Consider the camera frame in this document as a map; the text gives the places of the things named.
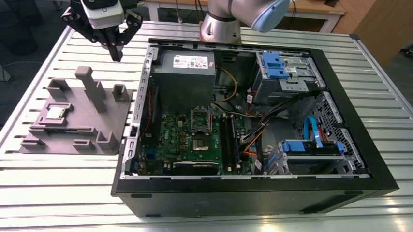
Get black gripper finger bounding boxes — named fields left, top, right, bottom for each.
left=112, top=11, right=143, bottom=62
left=60, top=7, right=118, bottom=61

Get silver CPU green edge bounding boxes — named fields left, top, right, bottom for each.
left=44, top=107, right=68, bottom=120

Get metal socket cover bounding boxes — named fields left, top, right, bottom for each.
left=189, top=105, right=212, bottom=133

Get thin metal locking lever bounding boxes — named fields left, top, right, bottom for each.
left=208, top=104, right=215, bottom=135

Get CPU socket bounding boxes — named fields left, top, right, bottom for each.
left=189, top=132, right=211, bottom=152

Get grey power supply unit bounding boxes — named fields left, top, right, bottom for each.
left=151, top=50, right=216, bottom=114

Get grey parts rack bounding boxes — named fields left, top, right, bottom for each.
left=17, top=66, right=136, bottom=155

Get blue drive carrier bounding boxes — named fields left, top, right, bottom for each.
left=261, top=51, right=290, bottom=80

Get green motherboard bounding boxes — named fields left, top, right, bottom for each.
left=137, top=103, right=255, bottom=176

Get silver optical drive cage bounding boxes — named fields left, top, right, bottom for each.
left=251, top=50, right=326, bottom=105

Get black RAM slot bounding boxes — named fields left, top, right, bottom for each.
left=228, top=115, right=237, bottom=170
left=224, top=115, right=233, bottom=170
left=220, top=115, right=229, bottom=170

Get black graphics card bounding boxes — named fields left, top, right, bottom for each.
left=163, top=159, right=219, bottom=176

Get hard disk in blue carrier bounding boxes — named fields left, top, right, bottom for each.
left=279, top=139, right=344, bottom=157

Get wooden cabinet panel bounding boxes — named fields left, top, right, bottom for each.
left=331, top=0, right=413, bottom=71

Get black PC case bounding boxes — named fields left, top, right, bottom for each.
left=110, top=37, right=400, bottom=218

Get silver disk bay cage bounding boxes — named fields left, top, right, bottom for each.
left=263, top=139, right=370, bottom=176

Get yellow wire bundle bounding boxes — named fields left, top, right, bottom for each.
left=212, top=66, right=239, bottom=104

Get black white wire bundle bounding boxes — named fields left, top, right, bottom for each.
left=211, top=100, right=263, bottom=119

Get black cable bundle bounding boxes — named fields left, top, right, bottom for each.
left=243, top=90, right=323, bottom=143

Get wooden desk white frame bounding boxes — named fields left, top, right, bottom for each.
left=283, top=0, right=347, bottom=34

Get orange wires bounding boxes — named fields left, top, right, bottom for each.
left=241, top=141, right=259, bottom=158

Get blue flat wire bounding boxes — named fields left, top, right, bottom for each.
left=302, top=116, right=323, bottom=149

